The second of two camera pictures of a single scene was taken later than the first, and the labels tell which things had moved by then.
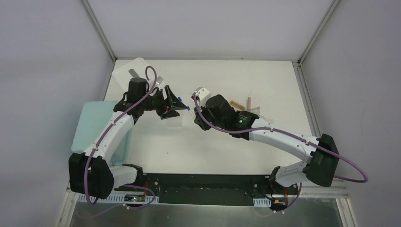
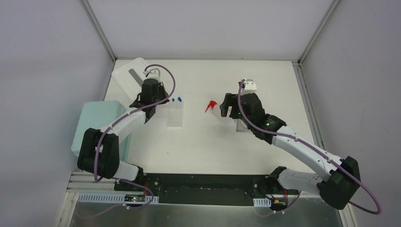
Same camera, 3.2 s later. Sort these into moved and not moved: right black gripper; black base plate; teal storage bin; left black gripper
Moved: left black gripper; right black gripper
Not moved: teal storage bin; black base plate
